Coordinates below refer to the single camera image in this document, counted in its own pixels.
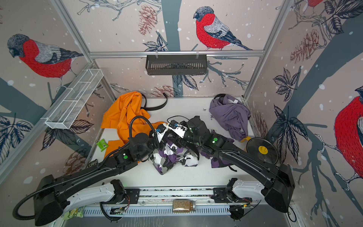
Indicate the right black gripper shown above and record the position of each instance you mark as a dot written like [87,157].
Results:
[189,126]

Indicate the purple camouflage trousers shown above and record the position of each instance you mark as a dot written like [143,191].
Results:
[166,158]

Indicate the orange trousers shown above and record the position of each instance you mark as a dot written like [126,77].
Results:
[119,117]

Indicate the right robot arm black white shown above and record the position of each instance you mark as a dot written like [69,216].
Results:
[277,180]

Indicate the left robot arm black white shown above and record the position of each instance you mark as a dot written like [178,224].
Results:
[53,195]

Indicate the small green packet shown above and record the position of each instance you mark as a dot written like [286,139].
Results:
[102,144]

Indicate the plain purple garment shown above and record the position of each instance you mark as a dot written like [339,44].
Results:
[231,114]

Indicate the yellow object beside spool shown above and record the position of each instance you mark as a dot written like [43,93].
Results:
[246,139]

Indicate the dark candy packet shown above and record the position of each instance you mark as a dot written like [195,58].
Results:
[92,163]

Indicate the black spool yellow hub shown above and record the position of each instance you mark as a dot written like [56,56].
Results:
[263,150]

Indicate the black perforated metal shelf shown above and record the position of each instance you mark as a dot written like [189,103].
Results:
[176,65]

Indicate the jar of grains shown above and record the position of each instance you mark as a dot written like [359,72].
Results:
[183,206]

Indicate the green snack bag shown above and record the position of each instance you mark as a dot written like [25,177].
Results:
[74,213]

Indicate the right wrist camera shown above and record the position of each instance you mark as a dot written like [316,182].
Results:
[176,127]

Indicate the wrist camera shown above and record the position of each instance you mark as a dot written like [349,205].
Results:
[176,127]
[160,132]

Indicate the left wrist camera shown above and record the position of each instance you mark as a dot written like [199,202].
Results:
[160,132]

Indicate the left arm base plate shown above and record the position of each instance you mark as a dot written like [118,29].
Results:
[128,196]

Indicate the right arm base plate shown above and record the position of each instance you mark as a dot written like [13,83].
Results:
[223,195]

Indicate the white wire mesh basket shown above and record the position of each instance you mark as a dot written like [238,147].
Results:
[76,97]

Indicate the horizontal aluminium frame bar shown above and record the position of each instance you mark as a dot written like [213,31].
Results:
[138,54]

